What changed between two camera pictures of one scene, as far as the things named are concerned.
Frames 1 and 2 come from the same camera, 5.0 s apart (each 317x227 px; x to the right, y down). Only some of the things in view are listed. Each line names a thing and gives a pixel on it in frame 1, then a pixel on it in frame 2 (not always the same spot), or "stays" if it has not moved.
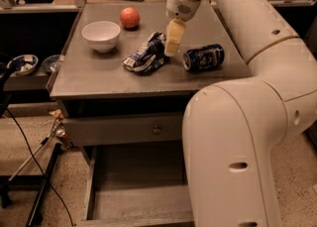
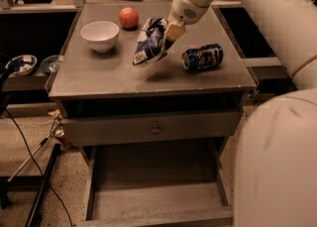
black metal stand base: [37, 183] stays
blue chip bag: [151, 56] to [151, 45]
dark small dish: [52, 63] stays
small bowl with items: [23, 64] stays
